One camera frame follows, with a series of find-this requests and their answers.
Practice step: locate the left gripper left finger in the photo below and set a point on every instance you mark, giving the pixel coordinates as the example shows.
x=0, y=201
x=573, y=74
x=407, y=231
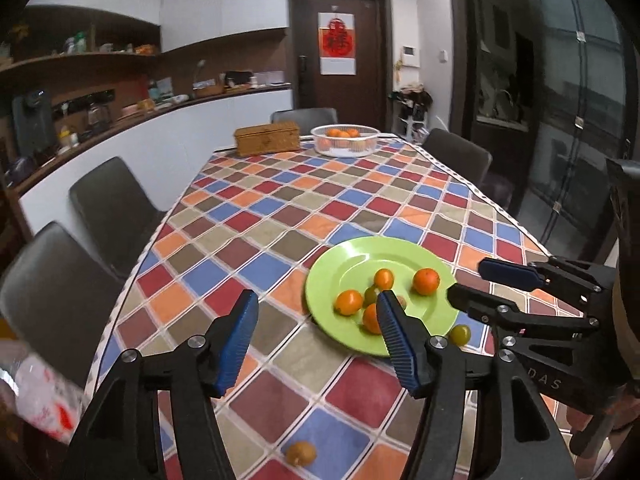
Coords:
x=119, y=435

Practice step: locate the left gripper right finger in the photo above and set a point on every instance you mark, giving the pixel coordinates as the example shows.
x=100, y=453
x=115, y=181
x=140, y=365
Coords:
x=516, y=437

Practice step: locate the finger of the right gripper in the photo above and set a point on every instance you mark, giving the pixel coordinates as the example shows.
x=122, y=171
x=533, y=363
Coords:
x=527, y=278
x=498, y=312

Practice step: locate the orange mandarin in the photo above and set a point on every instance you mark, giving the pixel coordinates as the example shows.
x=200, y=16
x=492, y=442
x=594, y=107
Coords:
x=426, y=281

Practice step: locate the small orange tomato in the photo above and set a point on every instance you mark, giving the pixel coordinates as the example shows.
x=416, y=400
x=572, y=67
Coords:
x=384, y=279

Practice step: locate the large orange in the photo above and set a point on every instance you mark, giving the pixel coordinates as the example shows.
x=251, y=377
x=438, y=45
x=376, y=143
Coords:
x=369, y=320

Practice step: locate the green cherry tomato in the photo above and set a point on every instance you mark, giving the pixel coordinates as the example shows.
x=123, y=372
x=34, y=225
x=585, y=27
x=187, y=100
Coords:
x=370, y=296

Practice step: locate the small orange fruit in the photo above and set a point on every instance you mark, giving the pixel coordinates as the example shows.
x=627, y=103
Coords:
x=348, y=303

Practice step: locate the brown round fruit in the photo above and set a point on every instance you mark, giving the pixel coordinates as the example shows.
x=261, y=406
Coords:
x=300, y=454

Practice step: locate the plastic water bottle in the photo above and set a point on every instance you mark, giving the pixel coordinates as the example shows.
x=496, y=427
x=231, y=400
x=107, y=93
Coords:
x=41, y=396

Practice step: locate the dark chair right side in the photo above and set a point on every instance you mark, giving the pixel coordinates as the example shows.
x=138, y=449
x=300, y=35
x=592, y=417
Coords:
x=469, y=160

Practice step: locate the dark chair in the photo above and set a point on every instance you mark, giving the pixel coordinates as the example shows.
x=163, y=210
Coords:
x=469, y=160
x=117, y=214
x=57, y=298

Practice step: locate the green plate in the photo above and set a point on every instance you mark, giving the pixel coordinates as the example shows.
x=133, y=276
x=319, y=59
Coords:
x=351, y=265

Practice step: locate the dark chair near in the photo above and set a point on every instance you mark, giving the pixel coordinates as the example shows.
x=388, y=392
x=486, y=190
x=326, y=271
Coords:
x=57, y=298

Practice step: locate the checkered tablecloth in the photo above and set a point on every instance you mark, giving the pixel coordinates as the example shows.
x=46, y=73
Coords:
x=260, y=223

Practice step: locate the white fruit basket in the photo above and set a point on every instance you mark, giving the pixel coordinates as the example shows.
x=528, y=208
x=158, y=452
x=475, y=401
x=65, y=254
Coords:
x=345, y=140

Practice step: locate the brown door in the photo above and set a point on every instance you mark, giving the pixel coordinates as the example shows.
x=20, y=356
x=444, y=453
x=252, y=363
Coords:
x=360, y=99

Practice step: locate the dark chair far end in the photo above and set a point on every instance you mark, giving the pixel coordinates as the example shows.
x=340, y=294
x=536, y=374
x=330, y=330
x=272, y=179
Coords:
x=306, y=118

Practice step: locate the white counter cabinet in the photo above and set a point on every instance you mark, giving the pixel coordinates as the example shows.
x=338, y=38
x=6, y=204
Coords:
x=164, y=153

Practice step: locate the wicker box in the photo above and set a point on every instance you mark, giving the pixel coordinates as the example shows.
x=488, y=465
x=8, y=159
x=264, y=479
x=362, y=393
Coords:
x=267, y=139

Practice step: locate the red door poster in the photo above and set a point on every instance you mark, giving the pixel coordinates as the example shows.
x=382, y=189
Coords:
x=337, y=44

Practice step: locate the black coffee machine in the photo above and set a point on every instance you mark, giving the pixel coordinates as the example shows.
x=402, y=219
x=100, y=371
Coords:
x=33, y=125

